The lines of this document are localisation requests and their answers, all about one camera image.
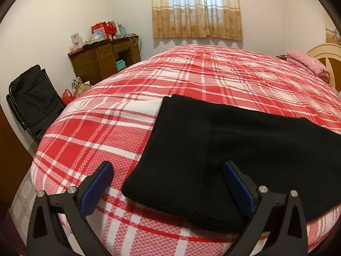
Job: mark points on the red plaid bed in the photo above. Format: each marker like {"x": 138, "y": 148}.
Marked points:
{"x": 133, "y": 90}

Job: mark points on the patterned paper bag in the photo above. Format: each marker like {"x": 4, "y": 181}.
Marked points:
{"x": 81, "y": 88}

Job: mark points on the red gift bag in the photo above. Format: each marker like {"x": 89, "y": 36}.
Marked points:
{"x": 104, "y": 29}

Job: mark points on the brown wooden desk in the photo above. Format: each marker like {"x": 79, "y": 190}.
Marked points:
{"x": 93, "y": 61}

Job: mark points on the beige window curtain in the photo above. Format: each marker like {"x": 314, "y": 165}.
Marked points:
{"x": 197, "y": 18}

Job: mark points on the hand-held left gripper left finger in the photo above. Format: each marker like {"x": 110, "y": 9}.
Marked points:
{"x": 93, "y": 189}

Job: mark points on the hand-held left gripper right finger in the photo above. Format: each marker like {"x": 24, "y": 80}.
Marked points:
{"x": 239, "y": 189}

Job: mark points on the red plastic bag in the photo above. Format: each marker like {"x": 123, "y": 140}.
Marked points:
{"x": 67, "y": 97}

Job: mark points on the pink pillow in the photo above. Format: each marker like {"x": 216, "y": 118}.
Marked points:
{"x": 309, "y": 62}

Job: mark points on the beige floral long curtain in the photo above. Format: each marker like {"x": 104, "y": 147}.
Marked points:
{"x": 333, "y": 34}

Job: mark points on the black folding chair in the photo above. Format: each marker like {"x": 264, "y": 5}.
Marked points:
{"x": 32, "y": 96}

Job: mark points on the teal box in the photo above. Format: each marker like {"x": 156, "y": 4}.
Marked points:
{"x": 120, "y": 64}

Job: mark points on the brown wooden door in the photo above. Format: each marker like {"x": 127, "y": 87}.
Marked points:
{"x": 10, "y": 160}

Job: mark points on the white and teal bag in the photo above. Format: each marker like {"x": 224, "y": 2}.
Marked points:
{"x": 120, "y": 28}

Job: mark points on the black pants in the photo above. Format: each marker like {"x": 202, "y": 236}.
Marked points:
{"x": 213, "y": 144}

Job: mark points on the cream wooden headboard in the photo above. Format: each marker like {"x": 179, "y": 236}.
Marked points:
{"x": 325, "y": 52}

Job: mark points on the white card box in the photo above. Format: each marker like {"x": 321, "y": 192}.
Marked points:
{"x": 75, "y": 41}

